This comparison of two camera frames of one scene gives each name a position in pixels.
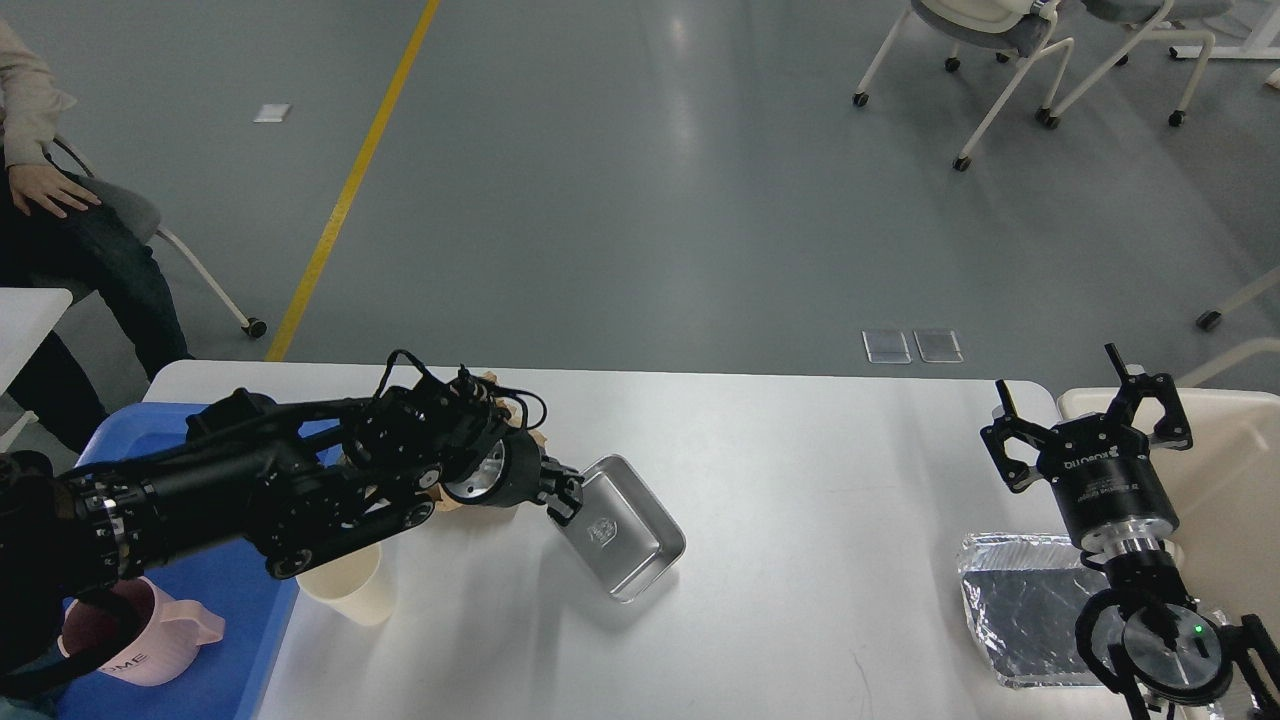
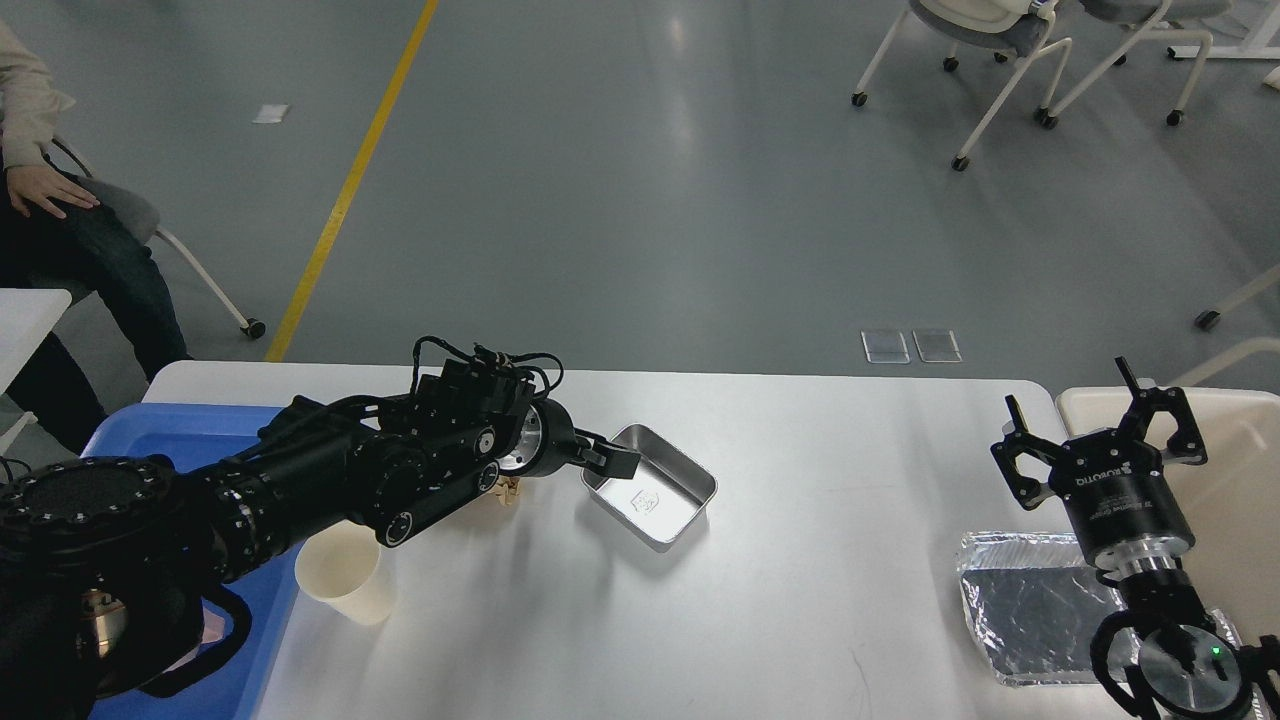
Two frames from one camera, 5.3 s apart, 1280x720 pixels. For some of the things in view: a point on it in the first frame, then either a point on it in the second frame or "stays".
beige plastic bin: [1224, 490] stays
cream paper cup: [358, 583] stays
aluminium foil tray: [1023, 593] stays
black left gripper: [504, 470] → [549, 442]
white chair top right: [1023, 28] stays
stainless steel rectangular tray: [622, 528] → [669, 494]
